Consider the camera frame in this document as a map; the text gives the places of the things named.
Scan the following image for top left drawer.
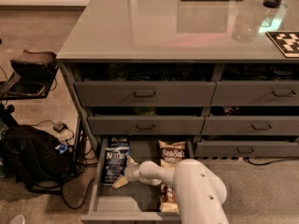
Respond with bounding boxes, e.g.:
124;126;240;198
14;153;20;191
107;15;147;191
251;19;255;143
74;81;216;106

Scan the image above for blue chip bag rear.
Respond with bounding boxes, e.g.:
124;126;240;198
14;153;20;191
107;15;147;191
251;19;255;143
108;136;129;147

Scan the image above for middle right drawer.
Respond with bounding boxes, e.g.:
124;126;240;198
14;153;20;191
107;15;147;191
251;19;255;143
202;116;299;136

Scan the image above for top right drawer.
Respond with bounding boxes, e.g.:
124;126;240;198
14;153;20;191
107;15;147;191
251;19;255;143
211;81;299;106

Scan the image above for brown sea salt bag front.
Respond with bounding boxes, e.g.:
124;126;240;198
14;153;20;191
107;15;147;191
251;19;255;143
160;183;178;213

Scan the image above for black power adapter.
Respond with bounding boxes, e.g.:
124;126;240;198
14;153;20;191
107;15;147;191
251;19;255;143
52;121;66;133

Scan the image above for brown sea salt bag rear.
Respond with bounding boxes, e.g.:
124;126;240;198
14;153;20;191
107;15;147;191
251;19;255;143
159;141;186;169

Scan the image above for checkered marker board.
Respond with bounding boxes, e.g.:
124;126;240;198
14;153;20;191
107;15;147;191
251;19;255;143
265;31;299;58

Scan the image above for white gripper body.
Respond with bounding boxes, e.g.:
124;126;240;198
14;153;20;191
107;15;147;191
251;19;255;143
124;163;140;182

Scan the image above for bottom right drawer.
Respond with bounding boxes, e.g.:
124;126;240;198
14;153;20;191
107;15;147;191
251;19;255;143
194;141;299;158

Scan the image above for black backpack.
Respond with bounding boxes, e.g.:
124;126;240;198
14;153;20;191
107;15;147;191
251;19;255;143
1;125;72;191

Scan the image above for middle left drawer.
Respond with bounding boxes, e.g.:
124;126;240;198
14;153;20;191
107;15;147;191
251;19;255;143
88;116;204;135

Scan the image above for black office chair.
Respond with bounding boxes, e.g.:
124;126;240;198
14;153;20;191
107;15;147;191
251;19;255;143
0;49;58;100

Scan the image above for grey drawer cabinet counter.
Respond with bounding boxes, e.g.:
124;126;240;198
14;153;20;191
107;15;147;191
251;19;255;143
58;0;299;155

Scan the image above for blue chip bag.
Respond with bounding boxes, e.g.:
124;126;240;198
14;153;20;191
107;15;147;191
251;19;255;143
102;147;131;185
108;136;129;147

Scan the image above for white shoe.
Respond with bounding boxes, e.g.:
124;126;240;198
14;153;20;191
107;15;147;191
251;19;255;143
9;215;25;224

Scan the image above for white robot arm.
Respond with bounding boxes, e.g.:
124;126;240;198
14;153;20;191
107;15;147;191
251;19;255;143
112;157;229;224

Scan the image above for black floor cables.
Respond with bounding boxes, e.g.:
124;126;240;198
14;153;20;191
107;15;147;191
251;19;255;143
26;119;98;211

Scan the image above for blue chip bag front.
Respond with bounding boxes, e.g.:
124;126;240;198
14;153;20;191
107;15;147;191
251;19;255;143
102;147;131;185

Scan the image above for open bottom left drawer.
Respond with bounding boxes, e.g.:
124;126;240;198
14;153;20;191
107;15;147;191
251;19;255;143
81;136;194;224

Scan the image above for brown sea salt bag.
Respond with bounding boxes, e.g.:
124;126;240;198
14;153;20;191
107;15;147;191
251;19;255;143
159;141;186;169
160;183;178;213

